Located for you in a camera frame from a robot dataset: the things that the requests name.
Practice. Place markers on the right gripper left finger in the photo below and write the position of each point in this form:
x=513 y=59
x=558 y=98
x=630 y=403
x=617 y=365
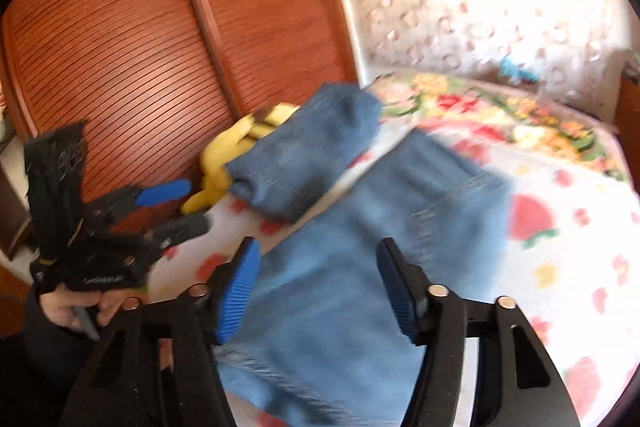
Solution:
x=154 y=364

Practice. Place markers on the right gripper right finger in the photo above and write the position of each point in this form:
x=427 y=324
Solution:
x=517 y=384

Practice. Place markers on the blue denim jeans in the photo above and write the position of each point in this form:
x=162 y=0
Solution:
x=319 y=344

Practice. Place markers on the blue item behind bed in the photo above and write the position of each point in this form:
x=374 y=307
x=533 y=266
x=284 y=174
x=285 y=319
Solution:
x=516 y=74

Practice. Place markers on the left hand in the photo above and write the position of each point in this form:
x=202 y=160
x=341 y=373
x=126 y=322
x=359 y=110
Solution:
x=59 y=306

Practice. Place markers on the wooden louvered wardrobe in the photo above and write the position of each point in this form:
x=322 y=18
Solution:
x=156 y=80

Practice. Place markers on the wooden cabinet counter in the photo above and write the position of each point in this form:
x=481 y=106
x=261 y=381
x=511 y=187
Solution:
x=627 y=112

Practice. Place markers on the yellow pikachu plush toy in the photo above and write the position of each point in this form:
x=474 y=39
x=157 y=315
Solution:
x=230 y=144

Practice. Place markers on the floral bed blanket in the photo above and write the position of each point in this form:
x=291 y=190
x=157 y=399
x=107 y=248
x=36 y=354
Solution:
x=571 y=260

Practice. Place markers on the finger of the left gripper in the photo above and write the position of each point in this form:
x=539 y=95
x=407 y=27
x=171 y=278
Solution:
x=113 y=207
x=172 y=233

